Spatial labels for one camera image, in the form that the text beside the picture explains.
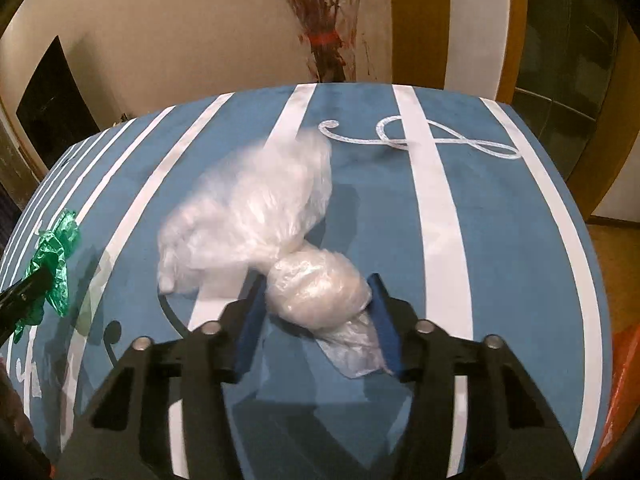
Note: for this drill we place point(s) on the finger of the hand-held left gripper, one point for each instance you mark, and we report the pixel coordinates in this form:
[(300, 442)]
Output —
[(27, 292)]

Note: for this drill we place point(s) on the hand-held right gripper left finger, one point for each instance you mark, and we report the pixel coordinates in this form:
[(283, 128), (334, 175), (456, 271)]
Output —
[(252, 330)]

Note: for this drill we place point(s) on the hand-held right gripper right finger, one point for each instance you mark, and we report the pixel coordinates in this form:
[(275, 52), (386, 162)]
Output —
[(387, 330)]

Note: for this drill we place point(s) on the green plastic bag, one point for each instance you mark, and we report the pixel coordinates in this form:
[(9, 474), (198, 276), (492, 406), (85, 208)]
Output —
[(55, 255)]

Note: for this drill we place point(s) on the balled clear plastic bag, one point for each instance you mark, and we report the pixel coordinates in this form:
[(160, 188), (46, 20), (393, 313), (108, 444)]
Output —
[(315, 290)]

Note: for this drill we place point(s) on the large clear bubble wrap bag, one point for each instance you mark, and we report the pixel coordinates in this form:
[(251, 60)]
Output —
[(240, 210)]

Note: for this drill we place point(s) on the orange plastic waste basket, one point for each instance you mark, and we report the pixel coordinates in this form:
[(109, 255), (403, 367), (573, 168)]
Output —
[(627, 370)]

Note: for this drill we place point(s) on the person's left forearm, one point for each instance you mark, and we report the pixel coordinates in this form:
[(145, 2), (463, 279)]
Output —
[(10, 410)]

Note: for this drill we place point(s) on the blue white striped tablecloth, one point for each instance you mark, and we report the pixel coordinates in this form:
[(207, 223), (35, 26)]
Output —
[(375, 235)]

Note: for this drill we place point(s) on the black flat panel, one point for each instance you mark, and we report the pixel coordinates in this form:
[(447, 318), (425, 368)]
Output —
[(55, 95)]

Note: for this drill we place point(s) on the clear glass vase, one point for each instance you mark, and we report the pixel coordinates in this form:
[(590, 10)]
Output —
[(325, 55)]

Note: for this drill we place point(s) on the dark glass door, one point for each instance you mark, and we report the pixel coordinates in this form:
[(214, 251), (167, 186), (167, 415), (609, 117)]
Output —
[(565, 60)]

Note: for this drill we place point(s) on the wooden wall post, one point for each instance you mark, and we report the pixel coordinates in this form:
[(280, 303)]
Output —
[(417, 20)]

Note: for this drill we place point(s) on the wooden door frame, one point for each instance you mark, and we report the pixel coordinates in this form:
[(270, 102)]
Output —
[(512, 30)]

